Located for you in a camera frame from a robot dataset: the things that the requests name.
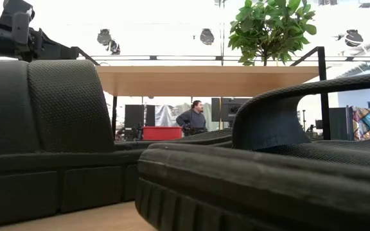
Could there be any round dark ceiling lamp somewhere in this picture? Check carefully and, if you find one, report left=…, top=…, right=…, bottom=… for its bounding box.
left=96, top=28, right=112, bottom=46
left=345, top=29, right=364, bottom=47
left=200, top=28, right=215, bottom=46

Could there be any green leafy potted tree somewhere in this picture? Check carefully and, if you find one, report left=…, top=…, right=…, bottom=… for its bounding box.
left=227, top=0, right=317, bottom=67

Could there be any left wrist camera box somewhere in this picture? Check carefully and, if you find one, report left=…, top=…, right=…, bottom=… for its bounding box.
left=0, top=0, right=35, bottom=22

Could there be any horizontal black frame bar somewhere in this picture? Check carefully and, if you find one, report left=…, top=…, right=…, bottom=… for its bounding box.
left=78, top=55, right=370, bottom=62

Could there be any silver grey cover sheet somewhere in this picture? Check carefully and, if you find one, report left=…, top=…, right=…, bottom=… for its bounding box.
left=155, top=102, right=212, bottom=131

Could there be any black partition panel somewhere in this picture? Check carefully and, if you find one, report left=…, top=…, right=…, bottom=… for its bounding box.
left=328, top=107, right=355, bottom=141

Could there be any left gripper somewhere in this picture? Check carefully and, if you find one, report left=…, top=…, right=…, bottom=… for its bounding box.
left=0, top=19, right=80, bottom=62

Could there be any small dark ceiling fixture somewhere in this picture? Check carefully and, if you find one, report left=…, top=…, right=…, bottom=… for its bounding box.
left=107, top=40, right=121, bottom=55

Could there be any wide black panel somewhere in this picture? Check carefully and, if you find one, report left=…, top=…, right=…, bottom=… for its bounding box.
left=124, top=104, right=145, bottom=141

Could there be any person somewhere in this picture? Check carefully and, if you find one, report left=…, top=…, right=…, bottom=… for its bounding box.
left=175, top=99, right=207, bottom=136

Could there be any wooden shelf with black legs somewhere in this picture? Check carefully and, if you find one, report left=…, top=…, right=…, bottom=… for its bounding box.
left=75, top=46, right=331, bottom=141

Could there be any black slide with segmented sole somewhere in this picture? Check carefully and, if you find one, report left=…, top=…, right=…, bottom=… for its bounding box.
left=0, top=59, right=144, bottom=229

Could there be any narrow black panel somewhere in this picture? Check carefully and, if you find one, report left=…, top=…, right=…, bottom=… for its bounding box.
left=145, top=105, right=156, bottom=127

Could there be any red plastic bin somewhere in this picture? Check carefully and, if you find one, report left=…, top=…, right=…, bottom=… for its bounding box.
left=142, top=126, right=183, bottom=141

